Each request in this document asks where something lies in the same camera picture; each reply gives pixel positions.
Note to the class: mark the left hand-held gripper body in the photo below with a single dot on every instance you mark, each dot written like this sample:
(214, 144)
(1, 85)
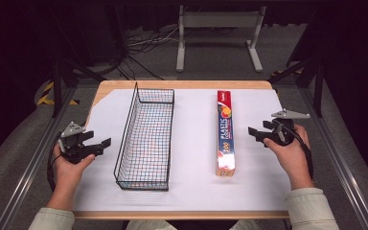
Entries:
(73, 150)

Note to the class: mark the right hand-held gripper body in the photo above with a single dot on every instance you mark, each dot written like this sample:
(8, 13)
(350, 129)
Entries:
(286, 132)

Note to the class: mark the long plastic wrap box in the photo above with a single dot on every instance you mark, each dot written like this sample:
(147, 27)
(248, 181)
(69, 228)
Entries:
(226, 134)

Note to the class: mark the person's left hand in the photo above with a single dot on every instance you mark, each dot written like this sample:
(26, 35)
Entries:
(67, 174)

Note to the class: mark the person's right hand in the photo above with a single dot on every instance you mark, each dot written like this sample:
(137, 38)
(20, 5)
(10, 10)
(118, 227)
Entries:
(289, 159)

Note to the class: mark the yellow black hazard tape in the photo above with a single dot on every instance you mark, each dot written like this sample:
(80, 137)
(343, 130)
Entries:
(46, 96)

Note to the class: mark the black metal stand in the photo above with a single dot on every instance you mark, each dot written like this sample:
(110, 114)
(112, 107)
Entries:
(57, 83)
(316, 80)

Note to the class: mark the white table sheet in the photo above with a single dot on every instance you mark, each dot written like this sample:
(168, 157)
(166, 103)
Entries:
(191, 185)

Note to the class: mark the person's right leg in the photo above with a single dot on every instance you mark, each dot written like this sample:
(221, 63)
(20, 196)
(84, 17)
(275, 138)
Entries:
(249, 225)

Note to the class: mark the person's leg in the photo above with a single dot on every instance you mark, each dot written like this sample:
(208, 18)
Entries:
(249, 225)
(150, 225)

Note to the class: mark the person's left leg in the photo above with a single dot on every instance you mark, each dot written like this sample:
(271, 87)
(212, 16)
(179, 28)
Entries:
(150, 225)

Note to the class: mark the grey metal stand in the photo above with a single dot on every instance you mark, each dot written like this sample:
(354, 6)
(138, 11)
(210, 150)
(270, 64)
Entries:
(220, 19)

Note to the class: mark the aluminium rail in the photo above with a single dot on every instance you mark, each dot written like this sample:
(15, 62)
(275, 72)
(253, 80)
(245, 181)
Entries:
(338, 166)
(32, 166)

